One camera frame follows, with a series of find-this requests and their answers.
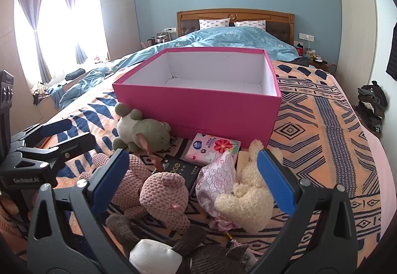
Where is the black garment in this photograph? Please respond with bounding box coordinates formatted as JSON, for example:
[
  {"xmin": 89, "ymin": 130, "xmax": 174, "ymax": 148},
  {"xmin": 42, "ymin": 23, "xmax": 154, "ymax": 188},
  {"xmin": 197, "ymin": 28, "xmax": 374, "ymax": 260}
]
[{"xmin": 292, "ymin": 57, "xmax": 317, "ymax": 68}]

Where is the grey brown furry plush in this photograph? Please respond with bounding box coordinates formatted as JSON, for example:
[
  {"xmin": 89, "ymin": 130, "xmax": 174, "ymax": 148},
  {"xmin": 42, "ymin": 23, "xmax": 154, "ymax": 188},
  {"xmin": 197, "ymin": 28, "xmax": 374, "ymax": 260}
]
[{"xmin": 105, "ymin": 213, "xmax": 258, "ymax": 274}]

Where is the purple curtain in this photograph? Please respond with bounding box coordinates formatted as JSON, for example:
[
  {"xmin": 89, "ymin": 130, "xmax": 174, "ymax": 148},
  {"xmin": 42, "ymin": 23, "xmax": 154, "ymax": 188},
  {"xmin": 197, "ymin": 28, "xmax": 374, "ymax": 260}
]
[
  {"xmin": 15, "ymin": 0, "xmax": 53, "ymax": 84},
  {"xmin": 57, "ymin": 0, "xmax": 89, "ymax": 65}
]

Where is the orange patterned blanket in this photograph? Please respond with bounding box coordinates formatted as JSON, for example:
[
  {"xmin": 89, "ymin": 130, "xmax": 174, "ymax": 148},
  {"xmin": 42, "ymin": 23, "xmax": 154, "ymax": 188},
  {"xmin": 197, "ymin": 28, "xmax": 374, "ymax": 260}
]
[{"xmin": 19, "ymin": 60, "xmax": 385, "ymax": 274}]

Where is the pink floral fabric pouch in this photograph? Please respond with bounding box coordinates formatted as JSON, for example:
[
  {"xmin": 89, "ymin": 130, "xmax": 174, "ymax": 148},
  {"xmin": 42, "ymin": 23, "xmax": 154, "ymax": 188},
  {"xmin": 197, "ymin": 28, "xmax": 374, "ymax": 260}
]
[{"xmin": 195, "ymin": 150, "xmax": 245, "ymax": 246}]

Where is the pile of dark clothes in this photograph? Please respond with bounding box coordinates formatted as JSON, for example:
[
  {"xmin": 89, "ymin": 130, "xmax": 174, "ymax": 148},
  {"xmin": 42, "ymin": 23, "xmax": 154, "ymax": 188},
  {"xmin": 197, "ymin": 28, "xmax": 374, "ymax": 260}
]
[{"xmin": 354, "ymin": 81, "xmax": 388, "ymax": 138}]

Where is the heap of mixed clothes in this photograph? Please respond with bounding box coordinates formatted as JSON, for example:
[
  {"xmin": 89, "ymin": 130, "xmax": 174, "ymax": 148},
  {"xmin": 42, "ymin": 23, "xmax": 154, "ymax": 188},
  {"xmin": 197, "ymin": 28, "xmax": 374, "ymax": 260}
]
[{"xmin": 31, "ymin": 82, "xmax": 66, "ymax": 105}]

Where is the blue floral duvet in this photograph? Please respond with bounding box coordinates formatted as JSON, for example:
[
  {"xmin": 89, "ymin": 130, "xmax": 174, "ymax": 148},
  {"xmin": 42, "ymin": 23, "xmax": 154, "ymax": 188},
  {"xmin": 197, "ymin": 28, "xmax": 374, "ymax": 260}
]
[{"xmin": 59, "ymin": 27, "xmax": 300, "ymax": 110}]

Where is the person's left forearm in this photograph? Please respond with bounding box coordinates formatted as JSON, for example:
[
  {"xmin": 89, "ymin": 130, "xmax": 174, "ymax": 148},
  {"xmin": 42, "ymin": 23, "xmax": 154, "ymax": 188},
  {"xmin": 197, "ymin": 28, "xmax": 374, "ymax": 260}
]
[{"xmin": 0, "ymin": 218, "xmax": 30, "ymax": 253}]

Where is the cream fluffy plush toy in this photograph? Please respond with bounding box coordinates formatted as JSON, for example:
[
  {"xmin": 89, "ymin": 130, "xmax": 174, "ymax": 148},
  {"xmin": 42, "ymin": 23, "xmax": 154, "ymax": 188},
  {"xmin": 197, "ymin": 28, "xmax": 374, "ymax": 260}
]
[{"xmin": 215, "ymin": 139, "xmax": 283, "ymax": 234}]

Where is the green frog plush toy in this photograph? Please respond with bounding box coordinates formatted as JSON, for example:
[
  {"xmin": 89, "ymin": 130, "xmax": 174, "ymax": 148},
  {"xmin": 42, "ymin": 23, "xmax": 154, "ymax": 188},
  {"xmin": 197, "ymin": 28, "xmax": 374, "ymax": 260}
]
[{"xmin": 112, "ymin": 102, "xmax": 172, "ymax": 152}]

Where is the black carton box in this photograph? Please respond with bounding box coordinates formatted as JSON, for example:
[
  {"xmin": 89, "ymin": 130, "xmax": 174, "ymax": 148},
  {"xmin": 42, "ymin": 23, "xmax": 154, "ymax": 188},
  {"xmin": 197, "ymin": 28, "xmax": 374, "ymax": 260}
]
[{"xmin": 157, "ymin": 154, "xmax": 203, "ymax": 192}]

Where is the pink crochet bear plush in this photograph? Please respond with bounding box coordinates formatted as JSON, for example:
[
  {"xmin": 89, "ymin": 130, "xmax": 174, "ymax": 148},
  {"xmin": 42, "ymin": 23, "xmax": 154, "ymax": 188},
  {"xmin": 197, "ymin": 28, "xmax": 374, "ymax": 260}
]
[{"xmin": 77, "ymin": 152, "xmax": 190, "ymax": 231}]

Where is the pink cardboard box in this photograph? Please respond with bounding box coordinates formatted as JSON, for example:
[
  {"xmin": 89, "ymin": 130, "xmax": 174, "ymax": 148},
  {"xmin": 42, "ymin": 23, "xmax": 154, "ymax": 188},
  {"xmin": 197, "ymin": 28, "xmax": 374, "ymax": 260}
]
[{"xmin": 112, "ymin": 47, "xmax": 282, "ymax": 149}]

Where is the white patterned pillow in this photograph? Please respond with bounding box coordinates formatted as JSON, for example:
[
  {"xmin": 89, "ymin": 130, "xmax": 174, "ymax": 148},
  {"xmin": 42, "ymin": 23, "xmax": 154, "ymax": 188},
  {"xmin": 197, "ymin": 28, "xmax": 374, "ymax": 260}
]
[
  {"xmin": 233, "ymin": 20, "xmax": 266, "ymax": 31},
  {"xmin": 199, "ymin": 19, "xmax": 231, "ymax": 30}
]

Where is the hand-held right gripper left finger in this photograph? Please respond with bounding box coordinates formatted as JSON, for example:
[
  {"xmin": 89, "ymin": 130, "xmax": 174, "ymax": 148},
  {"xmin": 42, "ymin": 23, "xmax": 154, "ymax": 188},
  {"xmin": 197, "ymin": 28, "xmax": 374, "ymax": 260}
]
[{"xmin": 27, "ymin": 148, "xmax": 137, "ymax": 274}]

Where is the wooden bed headboard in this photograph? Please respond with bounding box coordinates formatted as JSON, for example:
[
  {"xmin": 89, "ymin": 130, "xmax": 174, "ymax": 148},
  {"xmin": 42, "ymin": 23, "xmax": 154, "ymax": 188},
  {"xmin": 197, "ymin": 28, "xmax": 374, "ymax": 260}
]
[{"xmin": 177, "ymin": 8, "xmax": 295, "ymax": 45}]

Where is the white wardrobe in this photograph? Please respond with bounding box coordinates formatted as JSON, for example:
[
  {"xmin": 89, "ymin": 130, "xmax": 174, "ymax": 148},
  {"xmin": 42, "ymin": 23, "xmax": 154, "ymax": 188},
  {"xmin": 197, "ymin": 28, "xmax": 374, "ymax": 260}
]
[{"xmin": 335, "ymin": 0, "xmax": 377, "ymax": 85}]

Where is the hanging dark garment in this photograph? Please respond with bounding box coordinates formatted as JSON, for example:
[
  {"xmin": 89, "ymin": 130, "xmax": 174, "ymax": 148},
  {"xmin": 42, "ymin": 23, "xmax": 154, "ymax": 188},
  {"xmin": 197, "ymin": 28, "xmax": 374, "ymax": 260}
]
[{"xmin": 386, "ymin": 23, "xmax": 397, "ymax": 82}]

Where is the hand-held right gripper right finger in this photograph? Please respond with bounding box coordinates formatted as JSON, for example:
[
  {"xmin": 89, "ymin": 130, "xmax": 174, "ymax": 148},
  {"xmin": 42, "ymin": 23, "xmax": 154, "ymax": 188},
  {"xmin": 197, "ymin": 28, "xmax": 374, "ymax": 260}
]
[{"xmin": 257, "ymin": 148, "xmax": 373, "ymax": 274}]

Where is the wooden nightstand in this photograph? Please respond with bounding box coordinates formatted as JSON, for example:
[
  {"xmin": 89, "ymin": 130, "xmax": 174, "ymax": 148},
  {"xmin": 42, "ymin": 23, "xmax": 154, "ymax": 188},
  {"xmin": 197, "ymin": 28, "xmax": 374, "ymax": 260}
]
[{"xmin": 305, "ymin": 55, "xmax": 330, "ymax": 74}]

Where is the floral tissue pack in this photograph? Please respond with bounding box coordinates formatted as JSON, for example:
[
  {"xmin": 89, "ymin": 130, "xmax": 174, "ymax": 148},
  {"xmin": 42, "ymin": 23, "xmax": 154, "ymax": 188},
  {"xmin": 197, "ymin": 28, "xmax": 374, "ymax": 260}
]
[{"xmin": 183, "ymin": 133, "xmax": 242, "ymax": 164}]

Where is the dark bag on windowsill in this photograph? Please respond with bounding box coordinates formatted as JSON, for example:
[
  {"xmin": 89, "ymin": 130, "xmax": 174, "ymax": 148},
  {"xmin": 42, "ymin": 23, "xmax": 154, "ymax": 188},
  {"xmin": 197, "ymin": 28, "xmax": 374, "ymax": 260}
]
[{"xmin": 65, "ymin": 68, "xmax": 86, "ymax": 80}]

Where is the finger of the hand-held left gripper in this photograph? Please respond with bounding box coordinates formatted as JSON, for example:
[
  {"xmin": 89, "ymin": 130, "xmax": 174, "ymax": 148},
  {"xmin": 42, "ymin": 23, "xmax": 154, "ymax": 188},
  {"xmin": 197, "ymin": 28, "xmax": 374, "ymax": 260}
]
[
  {"xmin": 15, "ymin": 132, "xmax": 97, "ymax": 169},
  {"xmin": 11, "ymin": 119, "xmax": 72, "ymax": 148}
]

